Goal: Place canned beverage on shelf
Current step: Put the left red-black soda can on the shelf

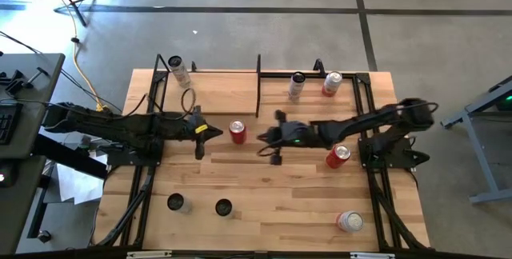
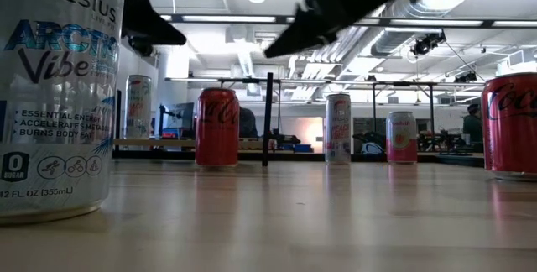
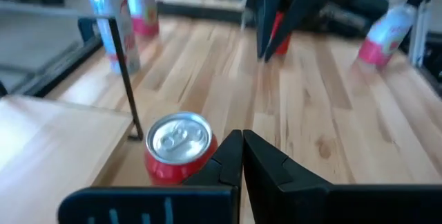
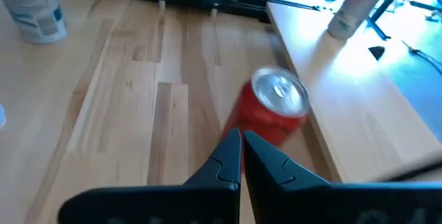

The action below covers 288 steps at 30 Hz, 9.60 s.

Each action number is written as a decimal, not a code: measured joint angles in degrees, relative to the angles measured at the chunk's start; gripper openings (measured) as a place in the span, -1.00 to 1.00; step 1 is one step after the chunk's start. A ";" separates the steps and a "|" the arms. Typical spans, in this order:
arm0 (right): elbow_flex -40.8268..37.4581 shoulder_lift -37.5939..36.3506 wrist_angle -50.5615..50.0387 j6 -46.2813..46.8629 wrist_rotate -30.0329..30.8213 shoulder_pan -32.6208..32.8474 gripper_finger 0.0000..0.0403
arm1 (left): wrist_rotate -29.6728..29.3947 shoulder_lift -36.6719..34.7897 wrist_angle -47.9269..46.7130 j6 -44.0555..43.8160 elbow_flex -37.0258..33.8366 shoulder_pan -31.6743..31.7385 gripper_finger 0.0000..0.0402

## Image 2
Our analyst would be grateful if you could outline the pink Spindrift can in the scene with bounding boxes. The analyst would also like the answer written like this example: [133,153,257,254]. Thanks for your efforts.
[385,111,419,165]

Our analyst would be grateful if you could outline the black background workbench frame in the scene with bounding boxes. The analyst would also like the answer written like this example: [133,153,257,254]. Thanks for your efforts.
[165,76,483,147]

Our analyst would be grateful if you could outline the white and blue helmet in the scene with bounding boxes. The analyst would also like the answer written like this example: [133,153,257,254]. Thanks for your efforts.
[361,141,383,156]

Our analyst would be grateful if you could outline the silver ventilation duct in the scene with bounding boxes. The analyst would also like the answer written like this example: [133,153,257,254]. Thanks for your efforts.
[371,0,462,57]

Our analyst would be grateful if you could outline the overhead light bar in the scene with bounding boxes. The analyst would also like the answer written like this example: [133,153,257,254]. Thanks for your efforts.
[161,13,537,29]

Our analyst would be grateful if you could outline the blue boxes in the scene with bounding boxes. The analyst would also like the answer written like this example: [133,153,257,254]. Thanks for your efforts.
[281,142,315,154]

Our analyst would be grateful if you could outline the Celsius Arctic Vibe can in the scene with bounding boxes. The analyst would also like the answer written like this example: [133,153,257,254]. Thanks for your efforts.
[0,0,127,226]

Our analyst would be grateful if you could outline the red Coca-Cola can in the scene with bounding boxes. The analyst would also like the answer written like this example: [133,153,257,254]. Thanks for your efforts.
[480,72,537,181]
[194,87,241,168]

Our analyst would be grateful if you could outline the round black ceiling camera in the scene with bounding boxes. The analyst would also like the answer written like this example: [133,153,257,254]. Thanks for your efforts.
[128,36,154,58]

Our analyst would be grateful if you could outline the black shelf end frame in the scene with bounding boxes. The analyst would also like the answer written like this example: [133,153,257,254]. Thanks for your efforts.
[262,71,274,167]

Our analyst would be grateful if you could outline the Celsius Peach Vibe can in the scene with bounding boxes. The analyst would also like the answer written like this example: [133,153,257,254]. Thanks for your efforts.
[124,74,154,140]
[325,92,352,165]

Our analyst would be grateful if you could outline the person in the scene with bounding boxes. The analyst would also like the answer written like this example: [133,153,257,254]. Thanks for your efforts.
[238,107,259,139]
[462,102,484,144]

